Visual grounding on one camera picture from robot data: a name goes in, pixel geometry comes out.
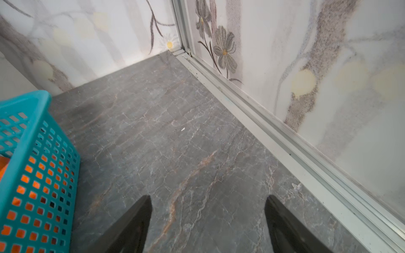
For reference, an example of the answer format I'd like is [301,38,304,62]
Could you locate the teal plastic basket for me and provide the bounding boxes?
[1,91,80,253]

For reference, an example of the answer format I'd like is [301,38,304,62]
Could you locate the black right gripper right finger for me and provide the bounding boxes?
[264,195,331,253]

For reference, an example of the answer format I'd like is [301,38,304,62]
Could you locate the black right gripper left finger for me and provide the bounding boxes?
[86,195,153,253]

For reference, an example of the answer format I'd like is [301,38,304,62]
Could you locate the aluminium wall frame profile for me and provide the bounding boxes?
[173,1,405,253]

